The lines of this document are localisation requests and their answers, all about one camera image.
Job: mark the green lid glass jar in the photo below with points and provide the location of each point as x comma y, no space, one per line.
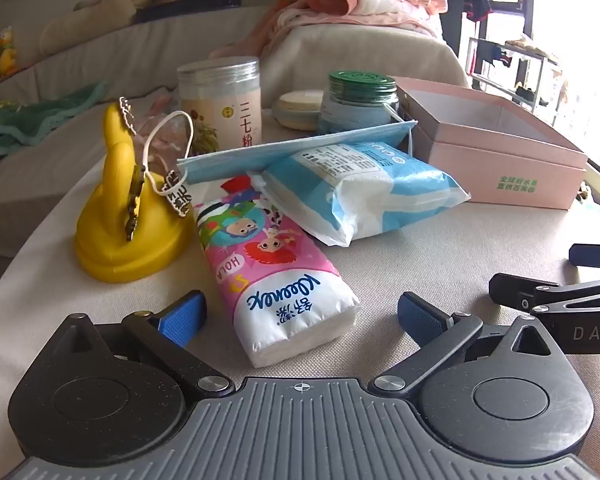
360,105

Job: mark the pink cardboard box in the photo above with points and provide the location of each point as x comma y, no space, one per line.
505,170

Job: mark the dark flat book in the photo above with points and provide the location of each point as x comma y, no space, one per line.
190,6

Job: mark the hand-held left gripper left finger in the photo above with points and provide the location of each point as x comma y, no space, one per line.
182,317

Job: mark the blue white wet wipes pack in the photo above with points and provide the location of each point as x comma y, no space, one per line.
365,195

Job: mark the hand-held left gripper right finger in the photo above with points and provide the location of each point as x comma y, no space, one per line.
420,312

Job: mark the beige plush toy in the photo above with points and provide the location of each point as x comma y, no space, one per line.
95,15

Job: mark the pink cartoon tissue pack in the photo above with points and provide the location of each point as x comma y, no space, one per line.
275,280

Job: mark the clear plastic powder jar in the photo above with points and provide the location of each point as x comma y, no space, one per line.
220,105

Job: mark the round cream tin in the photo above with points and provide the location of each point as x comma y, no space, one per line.
297,107

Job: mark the pink patterned blanket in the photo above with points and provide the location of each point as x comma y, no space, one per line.
325,17

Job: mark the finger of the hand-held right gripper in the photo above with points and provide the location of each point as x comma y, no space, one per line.
525,292
595,255

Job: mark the blue face mask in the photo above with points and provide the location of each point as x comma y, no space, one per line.
300,152

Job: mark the green towel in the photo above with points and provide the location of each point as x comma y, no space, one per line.
30,120

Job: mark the yellow duck toy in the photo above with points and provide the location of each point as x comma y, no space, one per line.
6,52

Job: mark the metal drying rack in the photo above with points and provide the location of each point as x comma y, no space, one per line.
520,67

